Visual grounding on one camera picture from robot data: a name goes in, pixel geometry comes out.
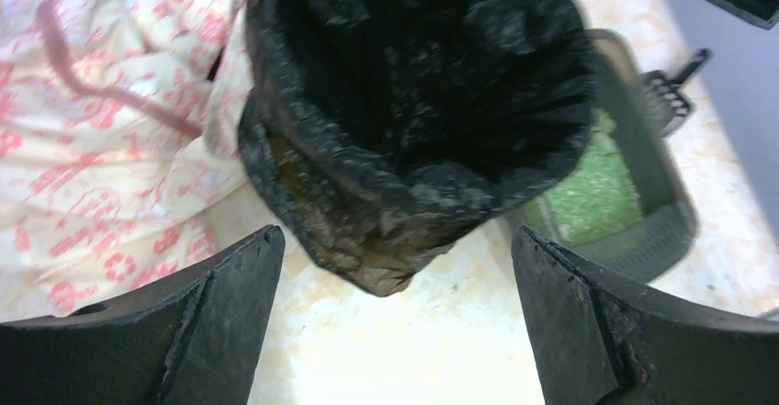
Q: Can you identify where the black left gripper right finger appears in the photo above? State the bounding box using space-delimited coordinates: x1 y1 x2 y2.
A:
512 227 778 405

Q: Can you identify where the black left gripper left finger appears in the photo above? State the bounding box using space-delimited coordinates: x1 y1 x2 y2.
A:
1 225 285 404

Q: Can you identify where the black litter scoop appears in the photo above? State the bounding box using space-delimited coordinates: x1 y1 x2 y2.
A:
640 48 712 138

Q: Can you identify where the black bag lined bin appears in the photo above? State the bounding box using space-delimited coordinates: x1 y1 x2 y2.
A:
237 0 599 297

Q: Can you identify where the dark grey litter box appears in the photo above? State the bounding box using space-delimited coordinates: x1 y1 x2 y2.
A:
504 29 697 283

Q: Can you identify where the green cat litter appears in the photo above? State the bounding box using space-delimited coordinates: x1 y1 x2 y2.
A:
544 108 644 245

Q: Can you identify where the pink patterned cloth bag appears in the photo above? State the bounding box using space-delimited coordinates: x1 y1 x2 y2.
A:
1 0 250 321

